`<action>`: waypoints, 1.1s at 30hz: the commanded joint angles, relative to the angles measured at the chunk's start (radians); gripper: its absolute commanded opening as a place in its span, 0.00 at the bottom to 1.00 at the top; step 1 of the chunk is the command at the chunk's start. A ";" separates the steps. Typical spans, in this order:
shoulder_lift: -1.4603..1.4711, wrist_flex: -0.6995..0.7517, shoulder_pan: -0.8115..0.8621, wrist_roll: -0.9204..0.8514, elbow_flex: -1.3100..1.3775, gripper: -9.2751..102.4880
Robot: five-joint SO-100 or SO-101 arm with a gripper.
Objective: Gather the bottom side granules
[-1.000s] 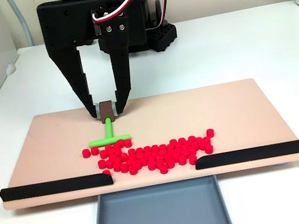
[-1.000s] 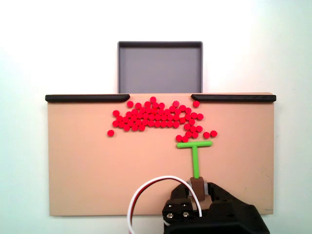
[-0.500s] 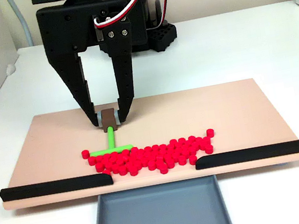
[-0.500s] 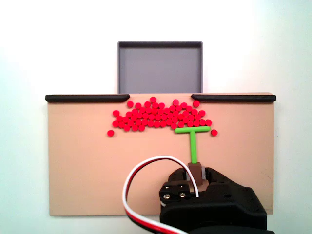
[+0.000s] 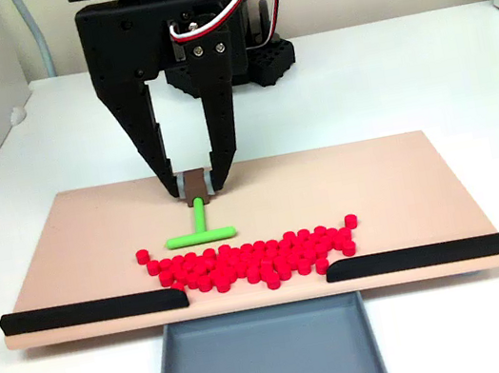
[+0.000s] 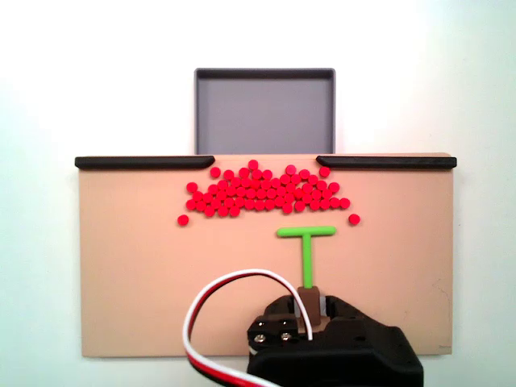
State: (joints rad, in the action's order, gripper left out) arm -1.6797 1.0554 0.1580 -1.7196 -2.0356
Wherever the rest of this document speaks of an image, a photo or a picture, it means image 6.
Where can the beige flat board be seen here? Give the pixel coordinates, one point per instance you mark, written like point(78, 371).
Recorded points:
point(141, 282)

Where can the grey shallow tray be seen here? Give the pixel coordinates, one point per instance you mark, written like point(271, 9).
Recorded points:
point(264, 113)

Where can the black edge rail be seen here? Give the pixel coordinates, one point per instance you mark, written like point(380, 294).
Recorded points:
point(141, 162)
point(387, 162)

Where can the green T-shaped pusher tool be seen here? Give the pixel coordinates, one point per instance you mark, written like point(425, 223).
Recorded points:
point(307, 258)

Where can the red cylindrical granule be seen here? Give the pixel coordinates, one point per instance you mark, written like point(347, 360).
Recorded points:
point(321, 184)
point(253, 164)
point(266, 184)
point(192, 186)
point(295, 178)
point(219, 197)
point(201, 205)
point(231, 191)
point(228, 174)
point(250, 193)
point(326, 194)
point(183, 220)
point(314, 205)
point(234, 182)
point(334, 201)
point(267, 174)
point(312, 178)
point(241, 191)
point(276, 183)
point(299, 192)
point(324, 171)
point(244, 173)
point(259, 205)
point(246, 183)
point(222, 184)
point(344, 202)
point(269, 203)
point(229, 201)
point(221, 210)
point(290, 168)
point(307, 188)
point(256, 184)
point(354, 219)
point(209, 210)
point(316, 195)
point(334, 186)
point(207, 198)
point(212, 189)
point(304, 174)
point(285, 179)
point(287, 208)
point(289, 197)
point(191, 204)
point(215, 172)
point(249, 204)
point(257, 174)
point(279, 200)
point(261, 193)
point(281, 190)
point(234, 210)
point(197, 196)
point(300, 205)
point(271, 193)
point(324, 203)
point(239, 201)

